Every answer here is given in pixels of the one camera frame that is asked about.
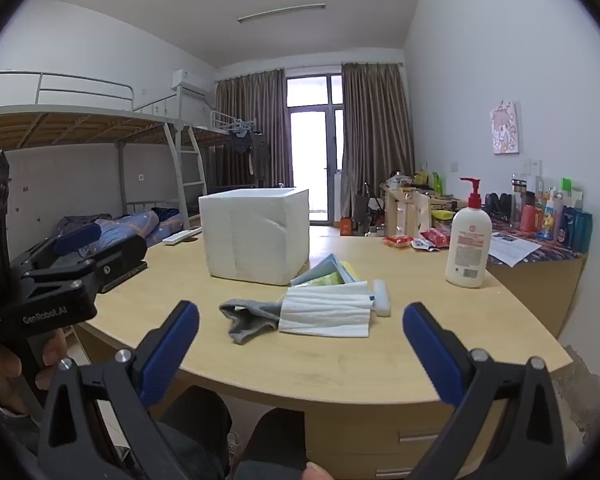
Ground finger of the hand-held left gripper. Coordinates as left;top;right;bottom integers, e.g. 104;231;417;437
22;234;148;293
10;222;103;281

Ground white air conditioner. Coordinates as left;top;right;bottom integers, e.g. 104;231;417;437
172;69;216;97

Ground white eraser block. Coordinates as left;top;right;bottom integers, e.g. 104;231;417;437
371;280;393;318

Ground glass balcony door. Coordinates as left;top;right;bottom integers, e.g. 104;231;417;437
285;74;345;223

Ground ceiling tube light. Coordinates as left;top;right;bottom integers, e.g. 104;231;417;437
237;4;327;24

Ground white paper sheet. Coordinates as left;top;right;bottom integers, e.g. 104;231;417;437
487;232;543;267

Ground grey sock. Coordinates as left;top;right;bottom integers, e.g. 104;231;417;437
219;298;283;345

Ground brown curtain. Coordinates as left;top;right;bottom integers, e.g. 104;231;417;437
215;69;293;193
341;62;415;221

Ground black headphones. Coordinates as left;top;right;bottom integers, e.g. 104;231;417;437
484;192;513;218

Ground wooden chair smiley cutout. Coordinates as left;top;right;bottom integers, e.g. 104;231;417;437
412;190;453;241

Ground white foam box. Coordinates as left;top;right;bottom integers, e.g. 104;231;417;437
198;187;311;287

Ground row of toiletry bottles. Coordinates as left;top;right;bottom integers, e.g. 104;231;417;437
510;175;593;253

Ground hanging dark clothes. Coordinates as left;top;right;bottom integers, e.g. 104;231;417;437
227;130;271;186

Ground person's left leg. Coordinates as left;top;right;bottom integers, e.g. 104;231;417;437
150;385;233;480

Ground pink cartoon wall poster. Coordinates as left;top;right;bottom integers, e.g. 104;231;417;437
490;101;522;155

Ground black folding trolley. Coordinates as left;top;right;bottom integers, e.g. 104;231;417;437
352;182;386;236

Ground person's leg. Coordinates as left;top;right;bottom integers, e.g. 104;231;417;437
150;385;233;480
240;407;308;480

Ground blue orange quilt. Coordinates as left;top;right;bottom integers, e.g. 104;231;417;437
55;209;186;248

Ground white bunk bed ladder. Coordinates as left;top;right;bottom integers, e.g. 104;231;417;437
164;122;207;228

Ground white remote control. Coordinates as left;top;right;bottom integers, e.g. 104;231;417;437
162;226;202;246

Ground person's left hand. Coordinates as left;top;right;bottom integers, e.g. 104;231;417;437
0;330;73;413

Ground patterned tablecloth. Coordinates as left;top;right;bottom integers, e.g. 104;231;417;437
485;215;588;263

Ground metal bunk bed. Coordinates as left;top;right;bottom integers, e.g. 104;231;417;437
0;71;206;241
180;85;263;196

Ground wooden desk with drawers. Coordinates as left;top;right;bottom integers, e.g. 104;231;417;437
380;182;466;238

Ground person's right leg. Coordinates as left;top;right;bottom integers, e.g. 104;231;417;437
240;407;308;480

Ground white lotion pump bottle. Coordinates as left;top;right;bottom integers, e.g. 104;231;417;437
445;177;493;289

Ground blue face mask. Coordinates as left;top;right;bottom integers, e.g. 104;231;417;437
290;254;351;286

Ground person's right hand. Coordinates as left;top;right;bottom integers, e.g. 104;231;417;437
302;461;333;480

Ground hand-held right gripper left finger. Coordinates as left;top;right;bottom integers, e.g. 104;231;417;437
37;300;201;480

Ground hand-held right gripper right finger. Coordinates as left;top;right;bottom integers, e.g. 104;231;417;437
402;302;568;480

